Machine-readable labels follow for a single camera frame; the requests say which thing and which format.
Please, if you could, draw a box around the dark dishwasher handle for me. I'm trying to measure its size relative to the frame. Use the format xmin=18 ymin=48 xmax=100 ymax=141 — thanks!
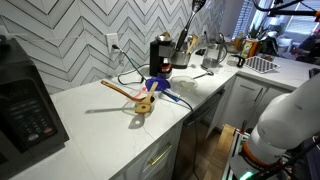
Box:
xmin=186 ymin=88 xmax=226 ymax=128

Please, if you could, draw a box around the thin black cable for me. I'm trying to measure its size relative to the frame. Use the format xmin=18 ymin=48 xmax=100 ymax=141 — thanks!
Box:
xmin=179 ymin=97 xmax=201 ymax=180

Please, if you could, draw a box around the gold drawer handle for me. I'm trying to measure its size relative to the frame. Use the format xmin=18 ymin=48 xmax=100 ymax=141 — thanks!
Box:
xmin=148 ymin=143 xmax=174 ymax=167

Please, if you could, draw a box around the metal spoon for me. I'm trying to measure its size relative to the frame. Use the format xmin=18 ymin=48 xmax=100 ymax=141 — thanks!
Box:
xmin=192 ymin=69 xmax=215 ymax=80

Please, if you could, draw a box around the white wall outlet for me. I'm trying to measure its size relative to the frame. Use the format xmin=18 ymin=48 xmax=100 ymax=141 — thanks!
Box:
xmin=105 ymin=32 xmax=120 ymax=54

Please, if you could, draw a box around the amber bottle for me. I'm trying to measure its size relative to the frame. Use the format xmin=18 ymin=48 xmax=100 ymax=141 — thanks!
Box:
xmin=233 ymin=32 xmax=244 ymax=51

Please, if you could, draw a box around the white background container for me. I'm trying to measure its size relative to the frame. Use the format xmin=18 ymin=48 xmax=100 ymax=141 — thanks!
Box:
xmin=278 ymin=36 xmax=293 ymax=56

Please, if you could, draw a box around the light wooden slotted spatula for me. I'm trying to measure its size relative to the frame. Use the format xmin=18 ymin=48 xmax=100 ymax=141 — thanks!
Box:
xmin=134 ymin=81 xmax=159 ymax=114

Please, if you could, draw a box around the black microwave oven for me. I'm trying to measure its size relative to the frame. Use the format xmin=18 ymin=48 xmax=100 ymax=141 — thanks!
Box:
xmin=0 ymin=34 xmax=70 ymax=179

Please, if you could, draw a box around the black cabinet door handle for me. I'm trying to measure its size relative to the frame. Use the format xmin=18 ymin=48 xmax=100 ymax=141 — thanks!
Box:
xmin=257 ymin=86 xmax=265 ymax=103

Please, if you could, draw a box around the glass pitcher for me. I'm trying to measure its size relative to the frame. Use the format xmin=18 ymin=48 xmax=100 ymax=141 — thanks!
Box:
xmin=200 ymin=42 xmax=228 ymax=71

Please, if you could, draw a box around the long brown wooden spoon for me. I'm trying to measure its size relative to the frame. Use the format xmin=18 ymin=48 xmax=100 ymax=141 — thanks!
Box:
xmin=100 ymin=79 xmax=148 ymax=103

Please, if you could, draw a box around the black power cord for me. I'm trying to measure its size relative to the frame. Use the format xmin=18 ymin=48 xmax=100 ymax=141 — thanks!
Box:
xmin=111 ymin=43 xmax=151 ymax=86

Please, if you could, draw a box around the small glass jar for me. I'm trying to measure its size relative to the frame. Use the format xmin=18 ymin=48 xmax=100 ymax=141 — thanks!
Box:
xmin=226 ymin=54 xmax=238 ymax=67

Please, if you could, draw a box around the clear shallow bowl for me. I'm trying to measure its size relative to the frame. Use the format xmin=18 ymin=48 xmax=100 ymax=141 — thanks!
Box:
xmin=170 ymin=75 xmax=198 ymax=91

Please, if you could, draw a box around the black coffee maker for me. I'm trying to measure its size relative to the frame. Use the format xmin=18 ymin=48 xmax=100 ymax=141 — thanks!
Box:
xmin=149 ymin=34 xmax=177 ymax=79

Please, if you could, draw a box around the orange green carton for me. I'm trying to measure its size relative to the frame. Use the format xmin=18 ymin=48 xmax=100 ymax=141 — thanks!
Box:
xmin=240 ymin=39 xmax=259 ymax=58

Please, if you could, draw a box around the patterned drying mat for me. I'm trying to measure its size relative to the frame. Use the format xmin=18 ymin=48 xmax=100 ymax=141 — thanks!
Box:
xmin=243 ymin=55 xmax=281 ymax=74

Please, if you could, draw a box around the white metal cart frame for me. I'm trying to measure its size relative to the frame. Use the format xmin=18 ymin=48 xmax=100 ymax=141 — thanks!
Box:
xmin=222 ymin=128 xmax=251 ymax=180

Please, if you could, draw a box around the blue handled tool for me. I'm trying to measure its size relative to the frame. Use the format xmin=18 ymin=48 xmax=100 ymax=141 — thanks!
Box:
xmin=162 ymin=89 xmax=183 ymax=103

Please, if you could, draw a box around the steel utensil holder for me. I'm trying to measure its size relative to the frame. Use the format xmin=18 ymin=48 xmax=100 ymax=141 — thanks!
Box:
xmin=170 ymin=49 xmax=192 ymax=70

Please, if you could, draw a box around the red white cup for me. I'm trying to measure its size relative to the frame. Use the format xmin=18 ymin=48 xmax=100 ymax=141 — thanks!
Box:
xmin=160 ymin=63 xmax=174 ymax=79

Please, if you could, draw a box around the black slotted serving spoon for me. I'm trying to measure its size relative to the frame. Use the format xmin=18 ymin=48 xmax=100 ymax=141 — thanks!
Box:
xmin=174 ymin=0 xmax=207 ymax=53

